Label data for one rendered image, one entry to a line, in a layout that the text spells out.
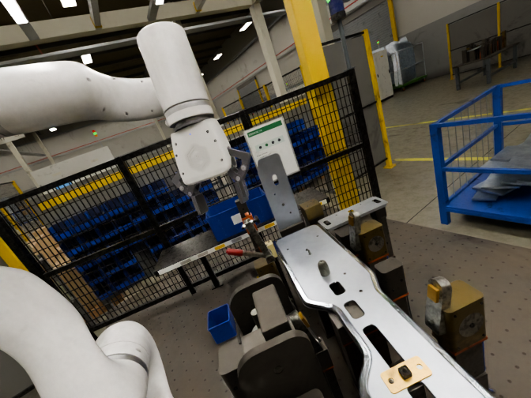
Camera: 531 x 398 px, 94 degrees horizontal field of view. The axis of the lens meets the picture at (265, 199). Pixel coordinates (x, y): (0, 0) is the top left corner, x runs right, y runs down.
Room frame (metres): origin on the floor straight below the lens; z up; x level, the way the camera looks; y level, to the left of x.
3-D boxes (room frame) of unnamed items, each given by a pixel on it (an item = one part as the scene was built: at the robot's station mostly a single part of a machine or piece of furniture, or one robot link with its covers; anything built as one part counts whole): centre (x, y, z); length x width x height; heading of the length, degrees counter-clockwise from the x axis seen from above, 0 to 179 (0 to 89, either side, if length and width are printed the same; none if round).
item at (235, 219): (1.18, 0.15, 1.10); 0.30 x 0.17 x 0.13; 96
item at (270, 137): (1.32, -0.12, 1.30); 0.23 x 0.02 x 0.31; 96
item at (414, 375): (0.30, -0.13, 1.01); 0.08 x 0.04 x 0.01; 95
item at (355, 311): (0.48, -0.11, 0.84); 0.12 x 0.05 x 0.29; 96
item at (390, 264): (0.59, -0.28, 0.84); 0.10 x 0.05 x 0.29; 96
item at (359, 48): (3.50, -1.65, 1.00); 1.04 x 0.14 x 2.00; 115
